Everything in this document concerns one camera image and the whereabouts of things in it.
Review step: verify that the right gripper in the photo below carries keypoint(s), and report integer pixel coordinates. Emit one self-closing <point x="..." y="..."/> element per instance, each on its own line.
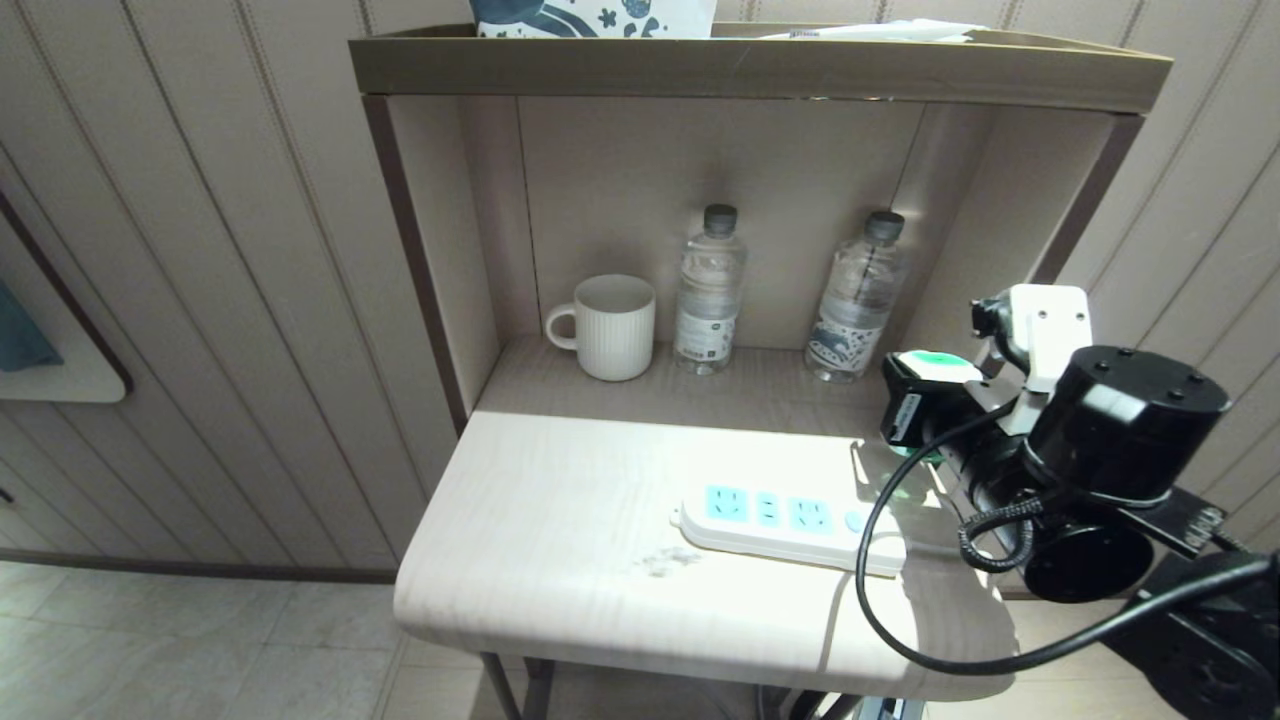
<point x="930" y="410"/>

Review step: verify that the green white mosquito repellent device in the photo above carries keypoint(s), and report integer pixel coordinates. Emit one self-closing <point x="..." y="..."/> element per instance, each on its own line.
<point x="935" y="364"/>

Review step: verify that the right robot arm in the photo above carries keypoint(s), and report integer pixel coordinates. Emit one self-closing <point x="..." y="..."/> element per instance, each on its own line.
<point x="1120" y="420"/>

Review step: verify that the white power strip blue sockets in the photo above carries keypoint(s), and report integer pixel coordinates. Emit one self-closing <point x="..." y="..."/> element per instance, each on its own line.
<point x="770" y="525"/>

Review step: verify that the clear water bottle patterned label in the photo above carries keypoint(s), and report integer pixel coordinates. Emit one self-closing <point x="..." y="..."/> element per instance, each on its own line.
<point x="855" y="310"/>

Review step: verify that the clear water bottle white label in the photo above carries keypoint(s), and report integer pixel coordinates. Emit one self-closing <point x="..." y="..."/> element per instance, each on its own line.
<point x="709" y="300"/>

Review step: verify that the white ribbed ceramic mug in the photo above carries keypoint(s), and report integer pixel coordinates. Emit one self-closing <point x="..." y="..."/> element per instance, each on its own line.
<point x="615" y="330"/>

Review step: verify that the white paper packet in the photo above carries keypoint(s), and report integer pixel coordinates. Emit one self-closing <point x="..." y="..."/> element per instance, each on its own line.
<point x="870" y="32"/>

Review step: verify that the beige wooden shelf table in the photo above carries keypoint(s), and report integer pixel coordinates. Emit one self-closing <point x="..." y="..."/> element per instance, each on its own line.
<point x="560" y="520"/>

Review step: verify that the patterned tissue box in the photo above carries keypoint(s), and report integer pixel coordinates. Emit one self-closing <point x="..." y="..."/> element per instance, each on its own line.
<point x="590" y="16"/>

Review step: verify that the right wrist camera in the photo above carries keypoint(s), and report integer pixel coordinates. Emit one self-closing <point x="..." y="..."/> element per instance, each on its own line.
<point x="1048" y="325"/>

